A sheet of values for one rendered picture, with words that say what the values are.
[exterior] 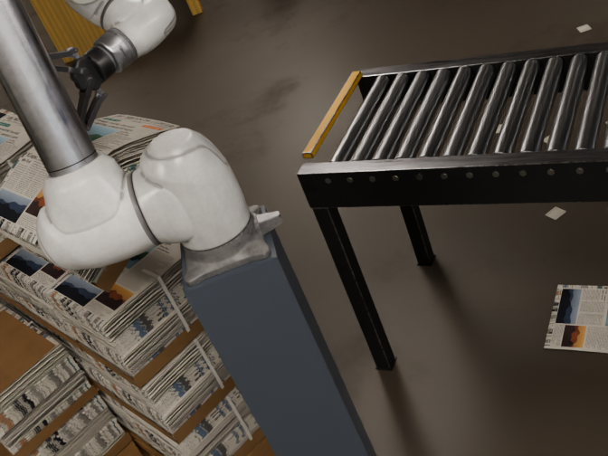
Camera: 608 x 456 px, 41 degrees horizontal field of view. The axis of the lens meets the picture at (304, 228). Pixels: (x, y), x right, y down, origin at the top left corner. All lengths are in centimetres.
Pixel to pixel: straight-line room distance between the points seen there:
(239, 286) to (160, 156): 31
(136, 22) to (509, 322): 152
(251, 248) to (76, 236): 34
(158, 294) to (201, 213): 53
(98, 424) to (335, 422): 92
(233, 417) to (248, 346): 65
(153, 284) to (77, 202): 52
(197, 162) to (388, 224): 182
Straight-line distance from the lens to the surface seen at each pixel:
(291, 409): 189
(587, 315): 270
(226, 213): 157
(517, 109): 219
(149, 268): 207
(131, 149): 185
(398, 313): 286
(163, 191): 154
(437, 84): 241
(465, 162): 204
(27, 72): 155
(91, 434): 262
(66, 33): 635
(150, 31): 195
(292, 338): 174
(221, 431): 235
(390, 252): 312
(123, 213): 157
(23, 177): 196
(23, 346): 251
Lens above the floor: 193
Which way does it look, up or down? 35 degrees down
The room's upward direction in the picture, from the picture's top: 23 degrees counter-clockwise
